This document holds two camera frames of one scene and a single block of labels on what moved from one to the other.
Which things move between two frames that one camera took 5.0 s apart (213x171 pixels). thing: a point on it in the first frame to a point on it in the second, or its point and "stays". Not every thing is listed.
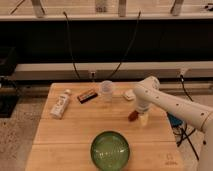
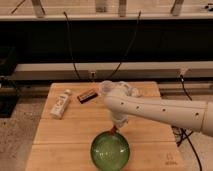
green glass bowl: x=110 y=150 stays
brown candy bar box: x=82 y=98 stays
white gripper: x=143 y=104 to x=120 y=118
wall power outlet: x=92 y=76 stays
